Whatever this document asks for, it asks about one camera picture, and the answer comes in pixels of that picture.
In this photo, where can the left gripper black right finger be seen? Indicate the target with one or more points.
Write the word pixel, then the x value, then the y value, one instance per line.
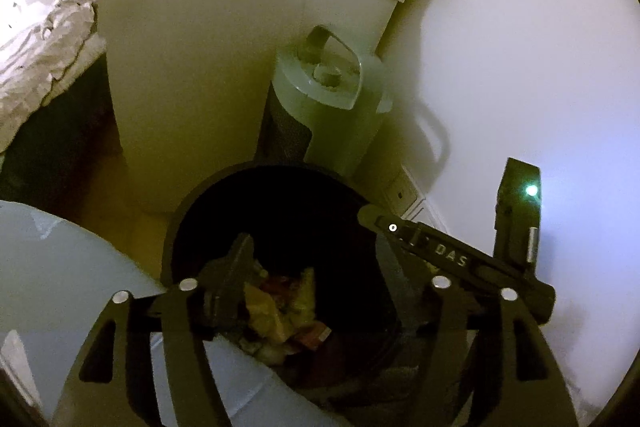
pixel 485 355

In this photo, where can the green air purifier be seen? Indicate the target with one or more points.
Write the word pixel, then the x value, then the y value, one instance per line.
pixel 326 102

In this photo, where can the round blue star rug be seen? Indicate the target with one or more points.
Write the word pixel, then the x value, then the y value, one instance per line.
pixel 56 278

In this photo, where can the trash in bin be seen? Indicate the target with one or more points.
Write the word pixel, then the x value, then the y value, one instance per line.
pixel 269 315

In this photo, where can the bed with white duvet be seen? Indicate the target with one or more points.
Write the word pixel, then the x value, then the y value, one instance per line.
pixel 42 59

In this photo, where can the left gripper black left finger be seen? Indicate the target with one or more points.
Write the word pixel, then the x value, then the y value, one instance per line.
pixel 111 382

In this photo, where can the black round trash bin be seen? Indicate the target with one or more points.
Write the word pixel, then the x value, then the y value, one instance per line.
pixel 303 216

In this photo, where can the white dresser cabinet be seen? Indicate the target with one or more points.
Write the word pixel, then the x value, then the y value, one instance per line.
pixel 189 79

